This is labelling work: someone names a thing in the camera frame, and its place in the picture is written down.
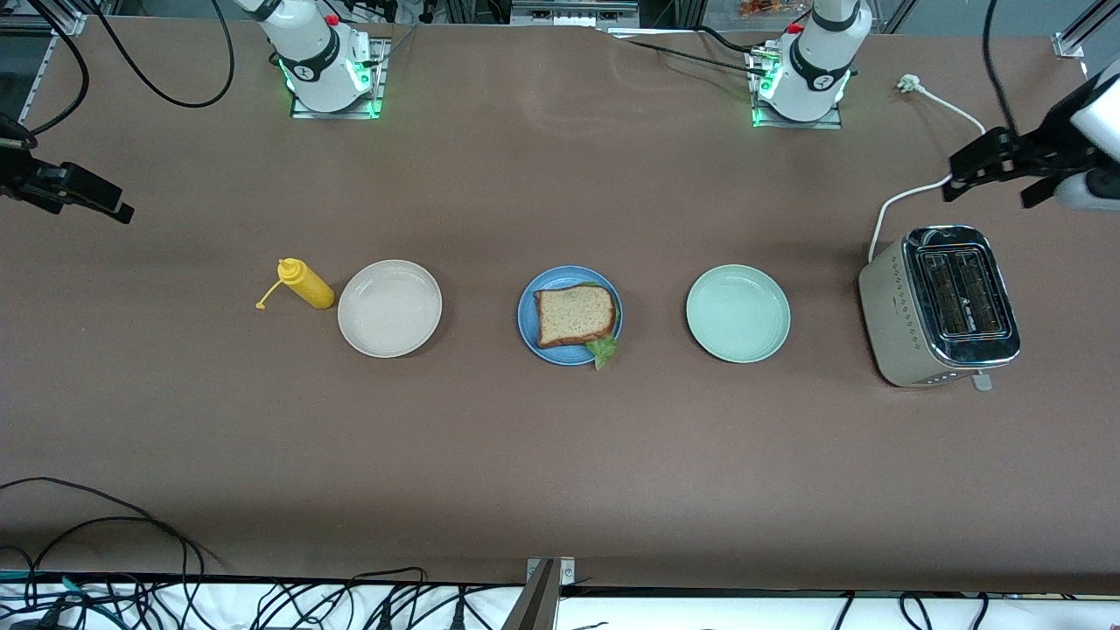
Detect brown bread slice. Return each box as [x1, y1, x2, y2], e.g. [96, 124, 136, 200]
[534, 285, 616, 349]

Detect blue plate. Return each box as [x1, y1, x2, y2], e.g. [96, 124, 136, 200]
[516, 265, 624, 367]

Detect yellow squeeze bottle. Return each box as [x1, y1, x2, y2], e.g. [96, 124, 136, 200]
[255, 258, 335, 311]

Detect green lettuce leaf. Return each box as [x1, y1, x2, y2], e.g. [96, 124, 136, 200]
[584, 282, 620, 371]

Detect white power cable with plug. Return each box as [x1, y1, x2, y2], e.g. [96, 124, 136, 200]
[868, 74, 987, 263]

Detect grey metal box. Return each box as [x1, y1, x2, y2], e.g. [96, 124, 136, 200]
[510, 0, 640, 27]

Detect teal cable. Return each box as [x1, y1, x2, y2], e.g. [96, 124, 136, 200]
[0, 570, 115, 613]

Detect mint green plate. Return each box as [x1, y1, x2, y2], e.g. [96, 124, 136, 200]
[685, 264, 792, 364]

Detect grey aluminium post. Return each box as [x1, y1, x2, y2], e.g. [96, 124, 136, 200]
[500, 560, 561, 630]

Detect beige chrome toaster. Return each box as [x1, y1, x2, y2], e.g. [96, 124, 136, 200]
[857, 225, 1022, 392]

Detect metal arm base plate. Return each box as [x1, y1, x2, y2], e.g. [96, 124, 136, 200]
[751, 44, 845, 130]
[290, 37, 388, 120]

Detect beige plate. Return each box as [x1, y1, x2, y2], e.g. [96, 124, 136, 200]
[337, 259, 444, 359]

